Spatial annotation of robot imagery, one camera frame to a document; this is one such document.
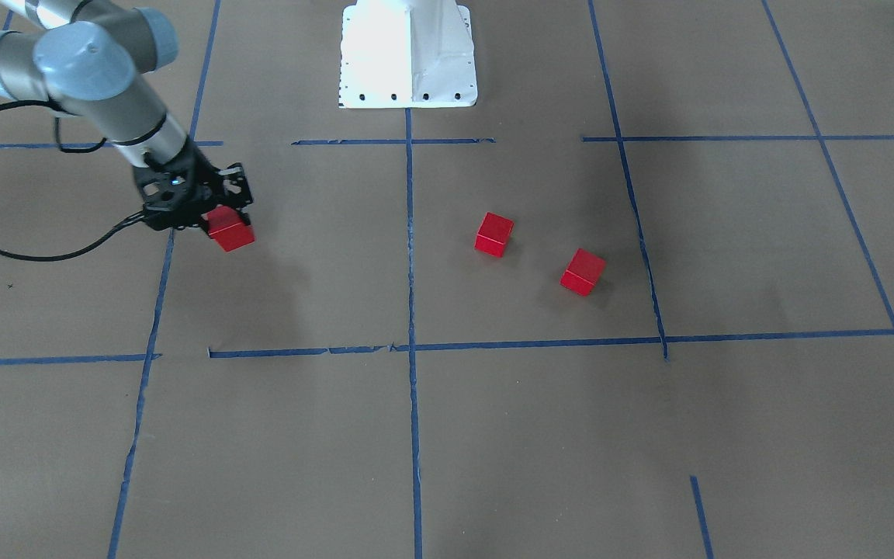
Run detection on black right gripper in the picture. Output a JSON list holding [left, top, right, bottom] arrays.
[[133, 144, 253, 232]]

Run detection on red block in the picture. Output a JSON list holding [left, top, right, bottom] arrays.
[[560, 248, 607, 297], [203, 207, 256, 252], [474, 212, 515, 258]]

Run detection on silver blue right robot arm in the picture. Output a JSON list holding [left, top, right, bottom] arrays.
[[0, 1, 252, 238]]

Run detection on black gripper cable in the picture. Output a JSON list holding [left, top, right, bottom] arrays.
[[0, 101, 154, 262]]

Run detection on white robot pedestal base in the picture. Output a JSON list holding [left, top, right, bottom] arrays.
[[338, 1, 479, 109]]

